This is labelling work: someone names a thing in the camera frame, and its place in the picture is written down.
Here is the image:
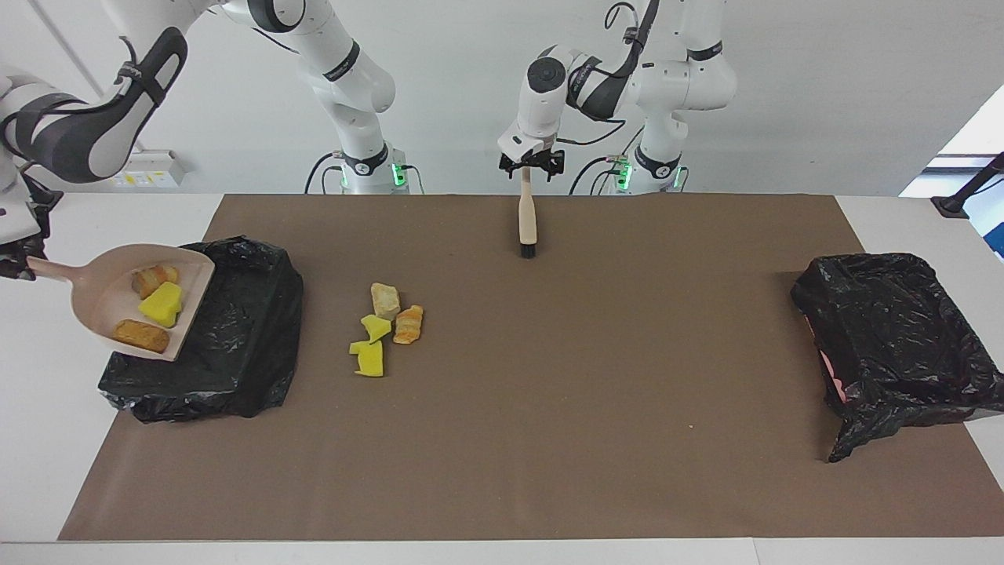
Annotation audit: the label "left arm base cable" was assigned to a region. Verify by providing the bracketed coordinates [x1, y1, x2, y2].
[570, 155, 620, 195]

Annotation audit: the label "pale crusty bread piece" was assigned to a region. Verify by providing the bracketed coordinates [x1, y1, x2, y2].
[131, 265, 180, 300]

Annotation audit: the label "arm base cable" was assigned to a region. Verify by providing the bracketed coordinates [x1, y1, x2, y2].
[304, 153, 346, 195]
[570, 155, 620, 195]

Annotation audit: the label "bin fully wrapped black bag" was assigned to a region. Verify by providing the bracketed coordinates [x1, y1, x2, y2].
[98, 235, 304, 425]

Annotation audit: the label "black clamp stand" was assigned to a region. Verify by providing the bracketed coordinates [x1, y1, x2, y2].
[931, 151, 1004, 220]
[20, 177, 64, 213]

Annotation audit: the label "orange striped croissant piece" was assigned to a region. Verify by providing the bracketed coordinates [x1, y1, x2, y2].
[392, 304, 424, 345]

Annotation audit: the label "large notched yellow sponge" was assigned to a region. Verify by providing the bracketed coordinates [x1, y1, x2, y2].
[349, 340, 386, 378]

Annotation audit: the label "beige plastic dustpan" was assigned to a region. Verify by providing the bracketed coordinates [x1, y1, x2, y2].
[26, 242, 216, 362]

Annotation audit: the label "white wall socket box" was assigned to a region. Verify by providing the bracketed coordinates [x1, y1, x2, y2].
[114, 150, 186, 189]

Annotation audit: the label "beige brush black bristles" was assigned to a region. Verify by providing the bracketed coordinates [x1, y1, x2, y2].
[518, 169, 538, 260]

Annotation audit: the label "brown bread nugget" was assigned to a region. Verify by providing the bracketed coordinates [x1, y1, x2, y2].
[111, 319, 171, 353]

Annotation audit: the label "brown table mat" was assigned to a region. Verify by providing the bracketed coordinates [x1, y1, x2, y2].
[59, 194, 1004, 542]

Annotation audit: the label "pink bin with black bag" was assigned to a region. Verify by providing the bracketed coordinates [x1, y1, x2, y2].
[790, 252, 1004, 464]

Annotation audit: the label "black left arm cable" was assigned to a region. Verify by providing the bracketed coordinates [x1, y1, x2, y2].
[557, 0, 656, 148]

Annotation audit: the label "yellow cheese wedge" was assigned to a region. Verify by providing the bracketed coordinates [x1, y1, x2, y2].
[138, 282, 184, 329]

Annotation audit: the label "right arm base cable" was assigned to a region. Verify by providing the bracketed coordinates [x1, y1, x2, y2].
[304, 153, 346, 195]

